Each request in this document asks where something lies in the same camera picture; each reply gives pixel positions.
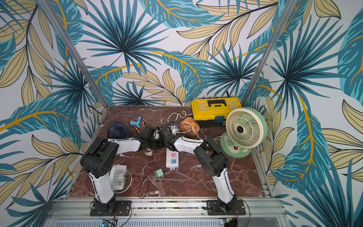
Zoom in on yellow black toolbox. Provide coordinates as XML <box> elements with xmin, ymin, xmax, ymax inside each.
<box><xmin>192</xmin><ymin>97</ymin><xmax>242</xmax><ymax>128</ymax></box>

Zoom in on white power strip cord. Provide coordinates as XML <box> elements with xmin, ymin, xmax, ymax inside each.
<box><xmin>166</xmin><ymin>112</ymin><xmax>193</xmax><ymax>123</ymax></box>

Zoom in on orange small desk fan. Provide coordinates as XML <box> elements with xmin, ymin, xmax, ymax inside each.
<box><xmin>180</xmin><ymin>117</ymin><xmax>200</xmax><ymax>137</ymax></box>

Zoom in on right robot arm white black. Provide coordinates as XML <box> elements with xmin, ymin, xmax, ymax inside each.
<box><xmin>158</xmin><ymin>127</ymin><xmax>237</xmax><ymax>207</ymax></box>

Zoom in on pink plug adapter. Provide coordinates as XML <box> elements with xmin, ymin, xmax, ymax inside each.
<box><xmin>145</xmin><ymin>149</ymin><xmax>154</xmax><ymax>157</ymax></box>

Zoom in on large green cream desk fan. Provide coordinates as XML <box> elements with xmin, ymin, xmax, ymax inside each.
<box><xmin>220</xmin><ymin>107</ymin><xmax>268</xmax><ymax>159</ymax></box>

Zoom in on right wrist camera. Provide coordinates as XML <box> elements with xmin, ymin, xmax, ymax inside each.
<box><xmin>169</xmin><ymin>122</ymin><xmax>179</xmax><ymax>136</ymax></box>

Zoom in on white small fan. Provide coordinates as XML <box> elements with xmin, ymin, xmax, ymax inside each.
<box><xmin>109</xmin><ymin>164</ymin><xmax>127</xmax><ymax>191</ymax></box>

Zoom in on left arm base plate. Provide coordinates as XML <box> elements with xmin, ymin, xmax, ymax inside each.
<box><xmin>90</xmin><ymin>199</ymin><xmax>131</xmax><ymax>217</ymax></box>

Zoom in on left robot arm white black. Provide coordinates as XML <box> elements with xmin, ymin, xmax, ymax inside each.
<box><xmin>80</xmin><ymin>127</ymin><xmax>160</xmax><ymax>205</ymax></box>

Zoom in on dark blue small fan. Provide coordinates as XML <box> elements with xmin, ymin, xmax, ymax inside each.
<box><xmin>107</xmin><ymin>122</ymin><xmax>130</xmax><ymax>140</ymax></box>

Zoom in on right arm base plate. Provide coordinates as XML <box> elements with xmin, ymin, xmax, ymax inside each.
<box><xmin>202</xmin><ymin>200</ymin><xmax>246</xmax><ymax>216</ymax></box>

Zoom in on green plug adapter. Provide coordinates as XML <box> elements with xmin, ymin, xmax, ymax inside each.
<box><xmin>155</xmin><ymin>168</ymin><xmax>164</xmax><ymax>178</ymax></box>

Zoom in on blue plastic toy figure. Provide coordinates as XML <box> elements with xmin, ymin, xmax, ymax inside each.
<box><xmin>130</xmin><ymin>116</ymin><xmax>142</xmax><ymax>128</ymax></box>

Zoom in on white power strip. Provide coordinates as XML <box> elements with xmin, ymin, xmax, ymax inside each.
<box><xmin>165</xmin><ymin>149</ymin><xmax>179</xmax><ymax>170</ymax></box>

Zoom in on yellow handled pliers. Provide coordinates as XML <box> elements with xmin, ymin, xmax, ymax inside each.
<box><xmin>134</xmin><ymin>122</ymin><xmax>145</xmax><ymax>133</ymax></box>

